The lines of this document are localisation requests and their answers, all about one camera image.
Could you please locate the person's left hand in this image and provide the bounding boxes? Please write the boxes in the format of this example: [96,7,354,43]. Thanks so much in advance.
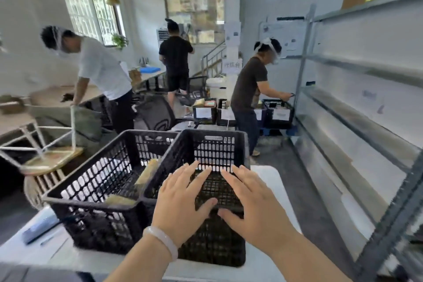
[151,161,219,248]

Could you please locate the person's right hand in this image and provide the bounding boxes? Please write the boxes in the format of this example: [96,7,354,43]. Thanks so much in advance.
[217,164,296,258]

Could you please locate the person's right forearm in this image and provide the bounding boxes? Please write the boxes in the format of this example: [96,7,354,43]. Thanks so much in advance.
[267,235,352,282]

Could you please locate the person's left forearm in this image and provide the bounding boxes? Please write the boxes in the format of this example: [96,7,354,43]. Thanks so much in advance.
[105,235,179,282]

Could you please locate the brown packet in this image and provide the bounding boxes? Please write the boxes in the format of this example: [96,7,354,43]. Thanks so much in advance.
[105,194,139,207]
[134,158,160,194]

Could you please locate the black plastic crate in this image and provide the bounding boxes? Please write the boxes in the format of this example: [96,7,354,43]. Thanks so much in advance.
[140,129,250,268]
[43,129,180,256]

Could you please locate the white jade bangle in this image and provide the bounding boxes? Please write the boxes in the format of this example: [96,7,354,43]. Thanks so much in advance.
[142,226,179,262]

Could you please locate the blue plastic pallet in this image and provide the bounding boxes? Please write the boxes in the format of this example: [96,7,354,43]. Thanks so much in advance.
[259,126,300,137]

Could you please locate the black labelled crate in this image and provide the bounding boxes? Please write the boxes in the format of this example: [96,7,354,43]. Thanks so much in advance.
[262,99,295,129]
[216,99,238,127]
[192,98,217,124]

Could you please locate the black mesh office chair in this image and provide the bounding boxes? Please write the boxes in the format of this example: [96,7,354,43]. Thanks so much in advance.
[133,95,176,132]

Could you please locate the white storage bin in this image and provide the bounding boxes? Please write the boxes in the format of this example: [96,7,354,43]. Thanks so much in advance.
[205,76,229,99]

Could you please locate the olive green cloth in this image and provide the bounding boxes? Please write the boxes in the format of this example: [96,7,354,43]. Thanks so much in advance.
[28,105,104,151]

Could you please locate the metal stair railing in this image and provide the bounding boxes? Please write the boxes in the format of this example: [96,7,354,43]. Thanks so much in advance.
[200,41,227,78]

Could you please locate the wooden stool with white legs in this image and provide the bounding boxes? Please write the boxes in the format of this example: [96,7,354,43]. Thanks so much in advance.
[0,106,85,176]

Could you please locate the round wooden slatted stool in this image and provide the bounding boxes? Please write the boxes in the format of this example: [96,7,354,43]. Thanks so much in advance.
[23,169,67,210]

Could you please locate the blue marker pen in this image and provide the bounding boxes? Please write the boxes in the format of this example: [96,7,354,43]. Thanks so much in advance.
[21,215,61,245]

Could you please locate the white standing air conditioner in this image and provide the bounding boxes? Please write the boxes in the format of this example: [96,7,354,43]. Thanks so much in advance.
[156,28,170,61]

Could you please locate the grey metal shelving rack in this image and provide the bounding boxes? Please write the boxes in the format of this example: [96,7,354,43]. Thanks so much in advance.
[291,0,423,282]

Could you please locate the whiteboard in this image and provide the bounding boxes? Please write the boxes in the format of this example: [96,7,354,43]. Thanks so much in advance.
[259,20,308,58]

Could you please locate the wooden work table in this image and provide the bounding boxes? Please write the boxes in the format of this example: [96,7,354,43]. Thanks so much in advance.
[0,84,104,138]

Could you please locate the green potted plant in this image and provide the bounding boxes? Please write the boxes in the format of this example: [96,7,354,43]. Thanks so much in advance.
[111,33,129,50]

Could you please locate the barred window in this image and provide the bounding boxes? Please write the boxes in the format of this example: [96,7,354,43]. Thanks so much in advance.
[53,0,126,47]

